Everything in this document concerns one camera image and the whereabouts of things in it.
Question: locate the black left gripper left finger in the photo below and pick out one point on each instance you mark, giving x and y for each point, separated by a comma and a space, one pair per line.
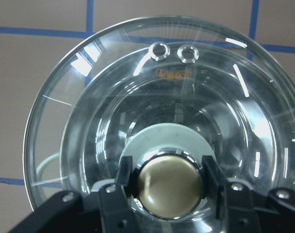
116, 213

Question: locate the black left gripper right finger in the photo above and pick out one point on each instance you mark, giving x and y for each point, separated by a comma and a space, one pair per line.
231, 202

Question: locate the glass pot lid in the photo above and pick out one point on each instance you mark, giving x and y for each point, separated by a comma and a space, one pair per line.
77, 69

